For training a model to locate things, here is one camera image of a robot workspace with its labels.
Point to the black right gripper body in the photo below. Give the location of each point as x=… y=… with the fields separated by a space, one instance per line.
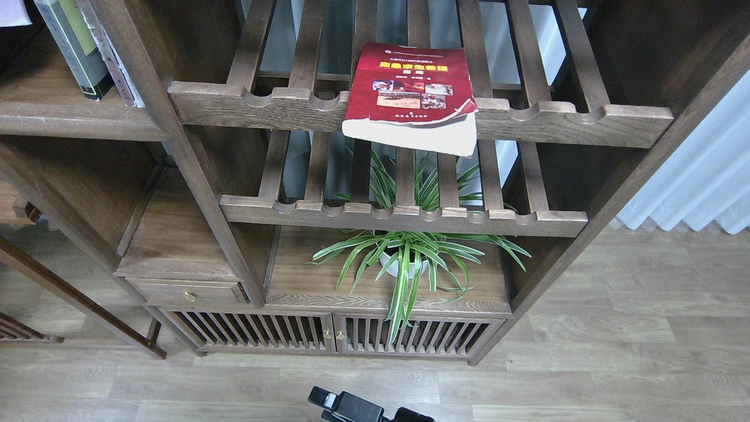
x=408 y=415

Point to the dark wooden bookshelf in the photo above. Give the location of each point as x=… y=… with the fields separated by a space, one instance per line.
x=227 y=180

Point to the red thick book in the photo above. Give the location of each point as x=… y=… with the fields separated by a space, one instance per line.
x=411 y=97

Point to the white curtain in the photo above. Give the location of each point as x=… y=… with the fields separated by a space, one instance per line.
x=706 y=180

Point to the wooden furniture at left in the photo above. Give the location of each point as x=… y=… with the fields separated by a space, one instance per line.
x=17 y=210

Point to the black green cover book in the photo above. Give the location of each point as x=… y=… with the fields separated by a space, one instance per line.
x=66 y=23

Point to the green spider plant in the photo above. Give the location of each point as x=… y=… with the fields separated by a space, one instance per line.
x=410 y=254

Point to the brass drawer knob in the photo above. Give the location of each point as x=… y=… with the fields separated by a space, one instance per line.
x=189 y=296

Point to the pale purple paperback book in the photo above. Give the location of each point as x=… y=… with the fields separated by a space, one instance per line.
x=14 y=13

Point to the worn white upright book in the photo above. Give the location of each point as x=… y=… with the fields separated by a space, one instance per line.
x=123 y=83

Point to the white plant pot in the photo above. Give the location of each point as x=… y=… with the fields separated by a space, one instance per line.
x=392 y=265

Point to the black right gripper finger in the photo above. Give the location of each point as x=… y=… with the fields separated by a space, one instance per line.
x=344 y=406

